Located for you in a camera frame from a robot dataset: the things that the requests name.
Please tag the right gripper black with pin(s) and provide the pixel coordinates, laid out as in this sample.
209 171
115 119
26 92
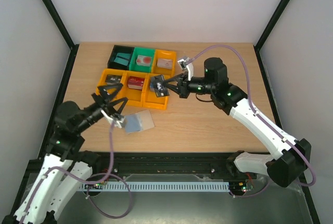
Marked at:
184 86

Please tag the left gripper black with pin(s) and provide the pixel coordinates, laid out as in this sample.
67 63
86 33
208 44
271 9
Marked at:
109 106

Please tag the black VIP credit card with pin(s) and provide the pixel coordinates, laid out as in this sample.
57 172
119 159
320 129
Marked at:
161 91

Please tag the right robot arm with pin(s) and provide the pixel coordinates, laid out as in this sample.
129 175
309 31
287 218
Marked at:
288 157

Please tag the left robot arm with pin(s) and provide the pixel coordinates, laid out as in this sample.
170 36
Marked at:
64 167

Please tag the black card stack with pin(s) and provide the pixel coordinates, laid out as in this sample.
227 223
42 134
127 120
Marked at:
112 79

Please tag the white pink card stack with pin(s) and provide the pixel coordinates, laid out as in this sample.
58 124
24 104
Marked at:
165 63

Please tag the white red card stack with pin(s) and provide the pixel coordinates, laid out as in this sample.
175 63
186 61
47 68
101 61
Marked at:
144 61

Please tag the yellow bin front left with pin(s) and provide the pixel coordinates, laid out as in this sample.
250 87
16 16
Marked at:
105 72

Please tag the yellow bin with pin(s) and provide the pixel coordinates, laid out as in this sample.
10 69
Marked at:
150 100
165 54
105 72
135 96

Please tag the yellow bin front middle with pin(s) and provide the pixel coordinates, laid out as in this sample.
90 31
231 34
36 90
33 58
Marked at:
135 96

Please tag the yellow bin front right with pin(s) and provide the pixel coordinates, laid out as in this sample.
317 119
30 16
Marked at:
150 100

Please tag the yellow bin back right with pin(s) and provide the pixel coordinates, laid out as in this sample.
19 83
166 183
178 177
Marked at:
165 54

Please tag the green storage bin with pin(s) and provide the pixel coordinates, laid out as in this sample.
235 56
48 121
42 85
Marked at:
141 51

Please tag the black storage bin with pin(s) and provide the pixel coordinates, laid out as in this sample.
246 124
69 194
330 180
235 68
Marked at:
119 48

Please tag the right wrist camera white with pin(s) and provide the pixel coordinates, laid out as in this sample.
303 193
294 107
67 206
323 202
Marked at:
186 65

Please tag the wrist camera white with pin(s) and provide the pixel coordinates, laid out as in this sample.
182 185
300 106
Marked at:
115 119
186 65

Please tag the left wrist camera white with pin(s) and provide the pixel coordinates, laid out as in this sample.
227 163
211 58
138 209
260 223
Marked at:
115 119

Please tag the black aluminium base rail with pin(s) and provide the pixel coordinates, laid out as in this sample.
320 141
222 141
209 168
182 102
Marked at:
214 165

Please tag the white slotted cable duct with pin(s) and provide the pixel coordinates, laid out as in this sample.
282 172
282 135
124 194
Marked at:
200 186

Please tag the black frame post left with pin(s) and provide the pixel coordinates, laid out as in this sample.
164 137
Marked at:
59 23

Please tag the black frame post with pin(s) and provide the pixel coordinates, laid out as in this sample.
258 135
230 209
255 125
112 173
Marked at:
59 23
271 24

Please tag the black frame post right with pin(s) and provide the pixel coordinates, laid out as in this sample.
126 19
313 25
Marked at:
271 24

